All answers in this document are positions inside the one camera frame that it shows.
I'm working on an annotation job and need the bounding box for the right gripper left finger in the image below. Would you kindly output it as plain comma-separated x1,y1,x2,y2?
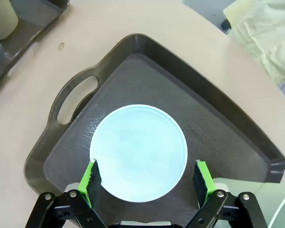
25,158,110,228

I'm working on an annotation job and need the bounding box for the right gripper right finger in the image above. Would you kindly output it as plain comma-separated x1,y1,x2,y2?
187,159,269,228

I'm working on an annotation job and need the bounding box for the tan brown tall cup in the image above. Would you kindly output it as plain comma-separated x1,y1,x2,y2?
0,0,19,40

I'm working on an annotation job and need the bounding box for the light blue bowl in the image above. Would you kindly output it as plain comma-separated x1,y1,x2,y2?
89,104,188,203

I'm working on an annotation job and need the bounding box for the pale green tall cup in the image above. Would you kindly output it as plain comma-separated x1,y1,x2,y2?
212,177,285,228

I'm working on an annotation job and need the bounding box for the person in yellow coat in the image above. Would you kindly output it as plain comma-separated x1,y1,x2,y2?
222,0,285,85

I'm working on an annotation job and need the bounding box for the dark brown handled tray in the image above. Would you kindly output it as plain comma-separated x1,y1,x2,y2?
23,33,285,228
0,0,71,95

